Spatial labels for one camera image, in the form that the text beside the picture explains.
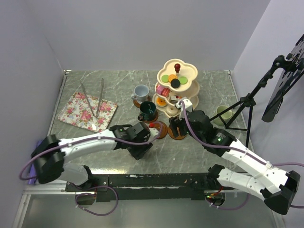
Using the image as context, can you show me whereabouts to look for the light blue mug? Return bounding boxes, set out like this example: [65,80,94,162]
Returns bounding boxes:
[131,85,150,102]

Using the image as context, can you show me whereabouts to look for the white toy cake slice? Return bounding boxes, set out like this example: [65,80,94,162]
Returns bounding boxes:
[169,95,182,104]

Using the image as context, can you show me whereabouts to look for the dark green teacup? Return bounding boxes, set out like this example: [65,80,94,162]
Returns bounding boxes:
[137,101,156,121]

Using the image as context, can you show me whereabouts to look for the black sandwich cookie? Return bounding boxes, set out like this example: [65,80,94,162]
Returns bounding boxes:
[171,78,181,89]

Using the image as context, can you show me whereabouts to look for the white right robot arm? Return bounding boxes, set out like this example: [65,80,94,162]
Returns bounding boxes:
[169,110,300,215]

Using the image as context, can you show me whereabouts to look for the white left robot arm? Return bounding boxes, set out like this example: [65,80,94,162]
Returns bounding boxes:
[31,122,159,191]

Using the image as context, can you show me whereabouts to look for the light green teacup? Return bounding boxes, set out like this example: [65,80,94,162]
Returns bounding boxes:
[213,105,234,126]

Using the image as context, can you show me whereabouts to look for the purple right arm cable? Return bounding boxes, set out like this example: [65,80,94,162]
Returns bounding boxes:
[177,100,304,211]

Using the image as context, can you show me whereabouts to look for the metal fork tongs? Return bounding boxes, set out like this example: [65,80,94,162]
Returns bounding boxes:
[80,78,105,118]

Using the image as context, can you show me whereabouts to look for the brown wooden coaster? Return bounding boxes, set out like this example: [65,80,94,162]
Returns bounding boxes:
[144,111,159,124]
[167,125,188,141]
[133,96,152,108]
[149,121,168,139]

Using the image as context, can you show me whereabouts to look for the orange toy tart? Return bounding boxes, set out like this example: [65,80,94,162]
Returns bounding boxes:
[156,97,167,107]

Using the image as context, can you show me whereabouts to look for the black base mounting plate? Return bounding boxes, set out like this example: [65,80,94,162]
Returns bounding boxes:
[65,173,221,202]

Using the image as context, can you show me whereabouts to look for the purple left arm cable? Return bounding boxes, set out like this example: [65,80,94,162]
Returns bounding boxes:
[19,123,167,181]

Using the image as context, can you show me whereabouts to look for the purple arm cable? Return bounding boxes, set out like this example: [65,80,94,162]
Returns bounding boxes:
[19,123,167,181]
[177,100,304,211]

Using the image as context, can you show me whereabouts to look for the red toy cake slice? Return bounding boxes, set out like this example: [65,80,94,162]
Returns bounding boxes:
[161,88,171,97]

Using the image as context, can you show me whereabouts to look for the pink toy cake slice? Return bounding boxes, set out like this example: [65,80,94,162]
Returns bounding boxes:
[155,85,165,95]

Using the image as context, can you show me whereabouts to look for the cream toy donut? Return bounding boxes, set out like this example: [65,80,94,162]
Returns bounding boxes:
[166,106,178,116]

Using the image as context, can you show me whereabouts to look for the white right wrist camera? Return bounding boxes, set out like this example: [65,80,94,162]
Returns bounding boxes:
[175,97,193,120]

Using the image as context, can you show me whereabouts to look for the purple handle tool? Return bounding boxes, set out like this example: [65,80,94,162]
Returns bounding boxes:
[27,140,45,185]

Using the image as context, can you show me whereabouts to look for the black tripod stand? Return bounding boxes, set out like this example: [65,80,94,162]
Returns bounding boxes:
[210,55,292,147]

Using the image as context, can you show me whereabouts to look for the cream three-tier cake stand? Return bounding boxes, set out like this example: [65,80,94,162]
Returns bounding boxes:
[152,59,200,118]

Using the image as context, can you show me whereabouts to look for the floral serving tray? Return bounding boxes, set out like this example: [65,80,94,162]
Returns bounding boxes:
[58,92,118,133]

